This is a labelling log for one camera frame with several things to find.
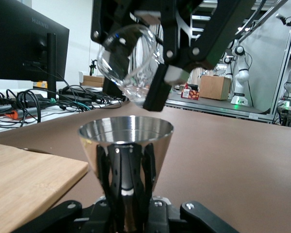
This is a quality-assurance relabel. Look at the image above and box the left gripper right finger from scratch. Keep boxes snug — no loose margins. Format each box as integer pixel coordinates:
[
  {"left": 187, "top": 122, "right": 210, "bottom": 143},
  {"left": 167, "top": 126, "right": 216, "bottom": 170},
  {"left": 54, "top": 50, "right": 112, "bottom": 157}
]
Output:
[{"left": 147, "top": 196, "right": 240, "bottom": 233}]

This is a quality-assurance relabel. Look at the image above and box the black desk cable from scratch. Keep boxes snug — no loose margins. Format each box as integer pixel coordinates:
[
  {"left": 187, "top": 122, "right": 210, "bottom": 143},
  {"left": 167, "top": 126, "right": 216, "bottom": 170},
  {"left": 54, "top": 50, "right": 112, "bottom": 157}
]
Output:
[{"left": 16, "top": 89, "right": 42, "bottom": 125}]

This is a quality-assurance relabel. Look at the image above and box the large cardboard box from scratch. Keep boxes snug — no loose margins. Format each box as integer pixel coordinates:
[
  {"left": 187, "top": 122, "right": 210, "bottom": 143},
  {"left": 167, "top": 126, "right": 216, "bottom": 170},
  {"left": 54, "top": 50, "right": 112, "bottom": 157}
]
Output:
[{"left": 199, "top": 75, "right": 232, "bottom": 100}]

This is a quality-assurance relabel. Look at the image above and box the red snack box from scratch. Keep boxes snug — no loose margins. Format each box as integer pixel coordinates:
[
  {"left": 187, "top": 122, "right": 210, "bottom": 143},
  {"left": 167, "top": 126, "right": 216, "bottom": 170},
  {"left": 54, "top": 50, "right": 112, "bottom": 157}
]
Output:
[{"left": 180, "top": 88, "right": 200, "bottom": 100}]

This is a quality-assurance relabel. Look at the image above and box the orange handled tool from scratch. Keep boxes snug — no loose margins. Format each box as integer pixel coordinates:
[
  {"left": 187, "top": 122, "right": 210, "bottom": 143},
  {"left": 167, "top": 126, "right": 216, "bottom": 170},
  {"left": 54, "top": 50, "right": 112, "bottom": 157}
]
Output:
[{"left": 0, "top": 106, "right": 18, "bottom": 120}]

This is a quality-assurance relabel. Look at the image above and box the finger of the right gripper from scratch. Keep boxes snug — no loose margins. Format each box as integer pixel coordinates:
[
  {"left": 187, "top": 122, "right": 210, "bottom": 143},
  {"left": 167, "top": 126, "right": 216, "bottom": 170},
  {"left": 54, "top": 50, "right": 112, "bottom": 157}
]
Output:
[
  {"left": 91, "top": 0, "right": 161, "bottom": 46},
  {"left": 142, "top": 0, "right": 257, "bottom": 112}
]

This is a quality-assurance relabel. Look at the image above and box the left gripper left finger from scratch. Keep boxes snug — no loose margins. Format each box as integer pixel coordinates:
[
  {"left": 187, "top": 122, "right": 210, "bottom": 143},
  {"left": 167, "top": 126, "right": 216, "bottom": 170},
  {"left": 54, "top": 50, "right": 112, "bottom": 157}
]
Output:
[{"left": 12, "top": 196, "right": 112, "bottom": 233}]

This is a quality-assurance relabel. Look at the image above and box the black computer monitor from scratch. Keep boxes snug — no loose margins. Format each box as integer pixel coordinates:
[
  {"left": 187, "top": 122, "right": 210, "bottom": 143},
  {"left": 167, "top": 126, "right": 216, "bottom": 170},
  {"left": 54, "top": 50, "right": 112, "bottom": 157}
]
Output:
[{"left": 0, "top": 0, "right": 70, "bottom": 100}]

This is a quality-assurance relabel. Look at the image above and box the steel double jigger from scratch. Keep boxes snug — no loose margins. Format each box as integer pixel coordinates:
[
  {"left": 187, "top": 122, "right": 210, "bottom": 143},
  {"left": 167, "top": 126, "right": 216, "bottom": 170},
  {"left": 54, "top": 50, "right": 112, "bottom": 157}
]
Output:
[{"left": 78, "top": 116, "right": 174, "bottom": 233}]

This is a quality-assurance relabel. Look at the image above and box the brown table mat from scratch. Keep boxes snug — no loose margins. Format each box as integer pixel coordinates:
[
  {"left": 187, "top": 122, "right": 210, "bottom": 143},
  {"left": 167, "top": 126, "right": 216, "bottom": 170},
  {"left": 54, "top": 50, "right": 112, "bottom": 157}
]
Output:
[{"left": 0, "top": 105, "right": 291, "bottom": 233}]

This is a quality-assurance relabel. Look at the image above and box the small cardboard box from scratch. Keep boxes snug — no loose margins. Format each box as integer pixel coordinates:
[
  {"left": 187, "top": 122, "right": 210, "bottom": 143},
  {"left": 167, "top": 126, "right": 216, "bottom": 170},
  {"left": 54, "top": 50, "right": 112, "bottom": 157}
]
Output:
[{"left": 83, "top": 75, "right": 105, "bottom": 88}]

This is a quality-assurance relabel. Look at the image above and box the grey workbench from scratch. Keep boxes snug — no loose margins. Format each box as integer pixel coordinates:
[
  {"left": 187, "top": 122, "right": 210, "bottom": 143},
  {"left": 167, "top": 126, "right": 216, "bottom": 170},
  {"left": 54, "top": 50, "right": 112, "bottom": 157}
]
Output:
[{"left": 164, "top": 91, "right": 274, "bottom": 123}]

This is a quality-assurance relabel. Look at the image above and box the wooden cutting board with handle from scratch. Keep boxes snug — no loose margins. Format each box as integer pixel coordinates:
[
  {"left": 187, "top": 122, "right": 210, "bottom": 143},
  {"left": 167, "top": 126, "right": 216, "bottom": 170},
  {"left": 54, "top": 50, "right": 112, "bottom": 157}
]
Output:
[{"left": 0, "top": 142, "right": 89, "bottom": 233}]

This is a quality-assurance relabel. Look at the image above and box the clear glass measuring cup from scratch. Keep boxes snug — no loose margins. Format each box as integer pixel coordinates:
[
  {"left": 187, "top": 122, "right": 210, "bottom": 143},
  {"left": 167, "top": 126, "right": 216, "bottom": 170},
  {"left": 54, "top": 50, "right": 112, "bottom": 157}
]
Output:
[{"left": 96, "top": 23, "right": 165, "bottom": 109}]

